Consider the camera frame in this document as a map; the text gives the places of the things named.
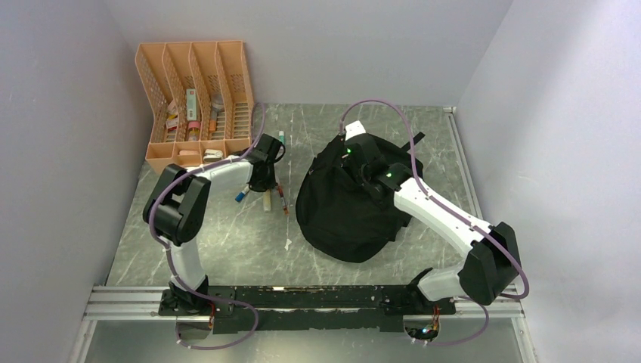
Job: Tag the black student backpack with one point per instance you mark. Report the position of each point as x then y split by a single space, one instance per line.
337 216

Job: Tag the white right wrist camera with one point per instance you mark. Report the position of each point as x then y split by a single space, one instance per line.
354 129

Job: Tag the orange marker in organizer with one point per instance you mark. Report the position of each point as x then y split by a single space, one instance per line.
213 120

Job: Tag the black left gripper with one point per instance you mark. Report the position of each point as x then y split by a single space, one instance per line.
268 184

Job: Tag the white blue marker pen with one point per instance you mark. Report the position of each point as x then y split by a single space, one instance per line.
241 195

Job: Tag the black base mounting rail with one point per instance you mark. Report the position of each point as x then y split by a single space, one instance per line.
383 307

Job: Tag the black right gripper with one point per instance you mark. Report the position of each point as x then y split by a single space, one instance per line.
346 158

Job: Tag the aluminium side rail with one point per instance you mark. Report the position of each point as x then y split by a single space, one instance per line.
462 162

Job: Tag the peach plastic desk organizer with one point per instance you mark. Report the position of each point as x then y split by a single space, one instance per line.
219 72

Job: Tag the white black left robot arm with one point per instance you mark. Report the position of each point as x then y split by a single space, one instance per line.
176 208

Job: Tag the white stapler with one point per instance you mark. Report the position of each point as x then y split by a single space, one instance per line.
212 155

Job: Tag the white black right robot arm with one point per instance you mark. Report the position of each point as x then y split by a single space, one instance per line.
490 253

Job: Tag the tall white pink box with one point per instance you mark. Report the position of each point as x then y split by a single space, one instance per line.
191 104

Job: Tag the red brown pencil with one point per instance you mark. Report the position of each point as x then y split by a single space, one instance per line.
282 199

